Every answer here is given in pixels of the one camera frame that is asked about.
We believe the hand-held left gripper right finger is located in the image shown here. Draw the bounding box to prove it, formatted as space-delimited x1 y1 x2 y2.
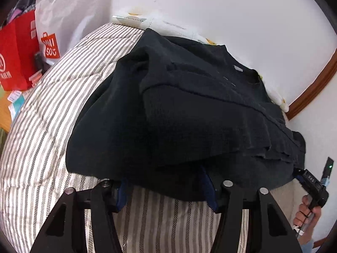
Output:
200 167 303 253

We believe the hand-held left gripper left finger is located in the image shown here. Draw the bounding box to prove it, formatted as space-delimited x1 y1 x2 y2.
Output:
30 180 128 253

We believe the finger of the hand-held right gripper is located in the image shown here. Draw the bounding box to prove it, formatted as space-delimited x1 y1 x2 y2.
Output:
293 167 306 181

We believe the black sweatshirt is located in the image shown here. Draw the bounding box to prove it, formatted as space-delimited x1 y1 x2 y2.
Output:
66 28 307 203

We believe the person's right hand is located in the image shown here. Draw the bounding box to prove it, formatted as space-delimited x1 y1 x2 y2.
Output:
293 194 322 243

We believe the striped quilted mat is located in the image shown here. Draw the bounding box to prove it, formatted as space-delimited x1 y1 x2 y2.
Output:
0 22 303 253

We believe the pale blue packet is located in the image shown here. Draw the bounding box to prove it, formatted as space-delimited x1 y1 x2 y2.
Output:
8 101 27 119

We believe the wooden nightstand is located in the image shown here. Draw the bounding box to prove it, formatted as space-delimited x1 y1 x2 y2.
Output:
0 90 28 133

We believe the white red-print packet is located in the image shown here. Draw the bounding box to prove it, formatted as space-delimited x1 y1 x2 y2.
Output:
8 90 23 103

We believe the pink small bottle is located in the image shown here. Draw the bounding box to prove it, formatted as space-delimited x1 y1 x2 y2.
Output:
28 71 43 86

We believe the red paper bag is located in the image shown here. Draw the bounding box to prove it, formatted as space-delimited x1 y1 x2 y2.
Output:
0 11 40 90

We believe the white plastic bag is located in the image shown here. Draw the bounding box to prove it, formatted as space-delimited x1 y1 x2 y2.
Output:
34 0 106 65

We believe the pink cloth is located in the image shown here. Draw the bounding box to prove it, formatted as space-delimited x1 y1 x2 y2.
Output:
9 7 29 22

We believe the wooden door frame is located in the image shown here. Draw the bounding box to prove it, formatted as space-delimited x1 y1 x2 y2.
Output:
286 50 337 121

